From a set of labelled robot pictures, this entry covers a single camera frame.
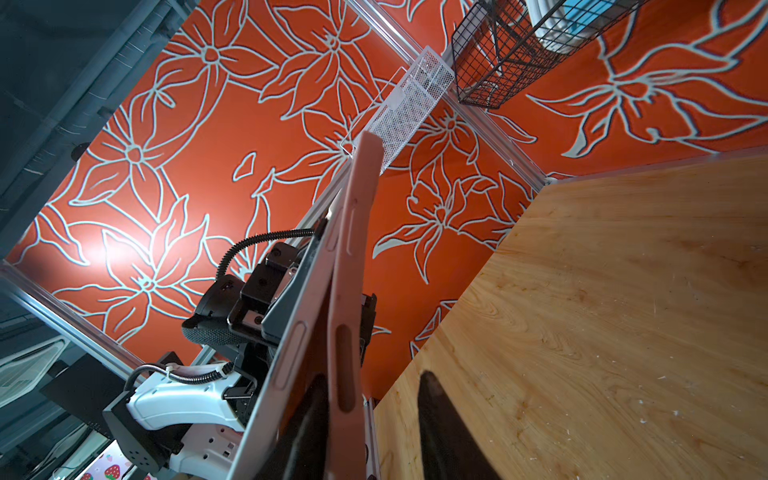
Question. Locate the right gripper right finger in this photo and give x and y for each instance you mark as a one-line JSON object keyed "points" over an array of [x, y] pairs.
{"points": [[448, 449]]}

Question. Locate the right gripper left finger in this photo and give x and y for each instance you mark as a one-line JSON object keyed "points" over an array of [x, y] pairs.
{"points": [[301, 451]]}

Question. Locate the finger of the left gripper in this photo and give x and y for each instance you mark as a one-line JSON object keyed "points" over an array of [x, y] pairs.
{"points": [[276, 320]]}

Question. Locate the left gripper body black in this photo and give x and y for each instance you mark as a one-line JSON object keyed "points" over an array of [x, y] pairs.
{"points": [[248, 302]]}

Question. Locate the phone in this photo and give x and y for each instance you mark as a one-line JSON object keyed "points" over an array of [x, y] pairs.
{"points": [[263, 428]]}

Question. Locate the pink phone case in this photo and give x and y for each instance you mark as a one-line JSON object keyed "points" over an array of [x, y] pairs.
{"points": [[346, 457]]}

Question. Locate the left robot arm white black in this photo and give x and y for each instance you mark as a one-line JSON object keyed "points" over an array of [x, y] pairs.
{"points": [[191, 419]]}

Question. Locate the blue box in basket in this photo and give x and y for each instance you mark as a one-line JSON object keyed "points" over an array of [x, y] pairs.
{"points": [[581, 14]]}

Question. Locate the white mesh wall basket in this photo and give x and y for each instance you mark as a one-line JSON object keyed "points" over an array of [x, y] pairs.
{"points": [[397, 117]]}

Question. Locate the black wire wall basket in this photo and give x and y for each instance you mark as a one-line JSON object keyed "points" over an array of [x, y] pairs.
{"points": [[502, 47]]}

